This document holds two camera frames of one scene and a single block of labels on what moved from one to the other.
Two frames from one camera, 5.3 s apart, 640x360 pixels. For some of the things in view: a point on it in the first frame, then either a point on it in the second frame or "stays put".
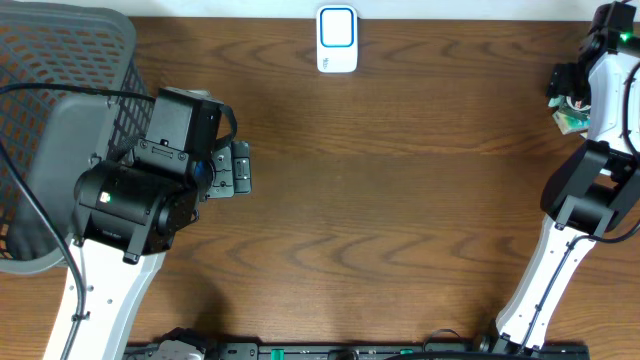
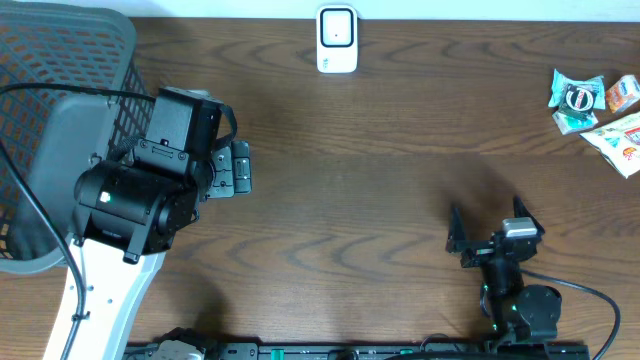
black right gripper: [561, 81] → [478, 252]
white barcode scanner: [337, 39] stays put
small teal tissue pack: [571, 122] stays put
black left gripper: [231, 180] stays put
